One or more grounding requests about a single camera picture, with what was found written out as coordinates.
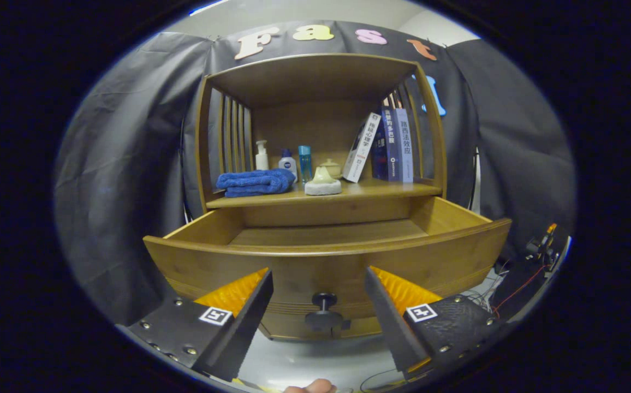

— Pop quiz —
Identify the white book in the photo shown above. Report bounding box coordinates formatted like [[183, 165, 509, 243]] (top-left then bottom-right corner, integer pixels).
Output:
[[342, 112, 382, 183]]

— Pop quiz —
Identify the wooden drawer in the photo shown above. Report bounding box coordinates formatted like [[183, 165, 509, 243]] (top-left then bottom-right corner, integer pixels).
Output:
[[142, 195, 513, 342]]

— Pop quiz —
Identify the beige lidded teacup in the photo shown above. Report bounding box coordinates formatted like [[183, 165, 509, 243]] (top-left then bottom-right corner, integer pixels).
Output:
[[320, 158, 343, 180]]

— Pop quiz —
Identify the wooden cabinet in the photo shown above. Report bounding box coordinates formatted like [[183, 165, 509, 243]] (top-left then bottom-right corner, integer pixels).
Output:
[[195, 52, 448, 227]]

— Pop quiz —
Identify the dark blue book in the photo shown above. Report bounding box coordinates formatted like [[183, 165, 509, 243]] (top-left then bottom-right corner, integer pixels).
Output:
[[371, 106, 402, 182]]

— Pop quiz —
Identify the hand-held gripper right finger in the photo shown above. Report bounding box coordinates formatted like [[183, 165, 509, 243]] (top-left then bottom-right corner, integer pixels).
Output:
[[364, 266, 513, 381]]

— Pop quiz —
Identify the orange and black tool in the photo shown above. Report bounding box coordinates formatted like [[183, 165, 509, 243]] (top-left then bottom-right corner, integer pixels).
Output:
[[526, 223, 559, 265]]

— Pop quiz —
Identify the wooden countertop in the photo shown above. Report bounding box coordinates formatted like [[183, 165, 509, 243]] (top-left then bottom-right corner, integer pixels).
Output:
[[205, 177, 443, 209]]

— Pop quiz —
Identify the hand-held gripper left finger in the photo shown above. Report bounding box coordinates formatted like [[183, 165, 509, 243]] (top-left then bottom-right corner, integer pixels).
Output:
[[116, 267, 274, 383]]

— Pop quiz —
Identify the red cable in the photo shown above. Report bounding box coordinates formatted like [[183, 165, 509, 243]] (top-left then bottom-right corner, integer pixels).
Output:
[[491, 265, 546, 317]]

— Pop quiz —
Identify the black backdrop cloth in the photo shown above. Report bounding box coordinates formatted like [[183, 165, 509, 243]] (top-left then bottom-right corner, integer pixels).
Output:
[[53, 21, 577, 328]]

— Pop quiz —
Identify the clear blue bottle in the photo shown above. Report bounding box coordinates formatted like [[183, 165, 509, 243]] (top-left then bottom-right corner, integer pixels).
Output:
[[298, 145, 313, 184]]

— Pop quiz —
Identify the white bottle with blue cap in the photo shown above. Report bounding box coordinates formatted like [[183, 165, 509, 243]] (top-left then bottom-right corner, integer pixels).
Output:
[[278, 148, 298, 182]]

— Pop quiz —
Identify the blue folded towel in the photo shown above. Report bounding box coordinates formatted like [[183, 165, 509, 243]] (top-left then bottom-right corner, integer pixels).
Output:
[[216, 168, 296, 198]]

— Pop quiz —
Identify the light blue book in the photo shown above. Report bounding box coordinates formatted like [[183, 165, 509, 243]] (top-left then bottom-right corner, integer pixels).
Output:
[[395, 108, 414, 183]]

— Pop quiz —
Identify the tangle of white cables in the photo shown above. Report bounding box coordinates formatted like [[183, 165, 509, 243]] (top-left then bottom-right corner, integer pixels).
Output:
[[466, 267, 507, 312]]

